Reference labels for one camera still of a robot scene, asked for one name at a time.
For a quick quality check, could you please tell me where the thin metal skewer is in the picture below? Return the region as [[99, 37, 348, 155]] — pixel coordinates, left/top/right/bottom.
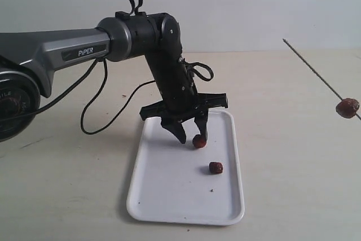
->
[[282, 38, 360, 120]]

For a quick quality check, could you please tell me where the white rectangular plastic tray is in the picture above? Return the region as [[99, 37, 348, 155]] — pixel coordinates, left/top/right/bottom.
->
[[126, 109, 245, 226]]

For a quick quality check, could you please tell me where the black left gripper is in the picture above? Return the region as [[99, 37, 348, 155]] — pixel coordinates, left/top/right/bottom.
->
[[140, 54, 227, 143]]

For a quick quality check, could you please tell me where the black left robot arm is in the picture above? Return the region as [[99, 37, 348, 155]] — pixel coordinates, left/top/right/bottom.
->
[[1, 12, 228, 143]]

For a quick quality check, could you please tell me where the red date piece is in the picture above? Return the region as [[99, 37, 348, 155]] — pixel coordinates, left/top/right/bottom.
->
[[192, 134, 206, 148], [336, 98, 360, 119], [209, 161, 223, 174]]

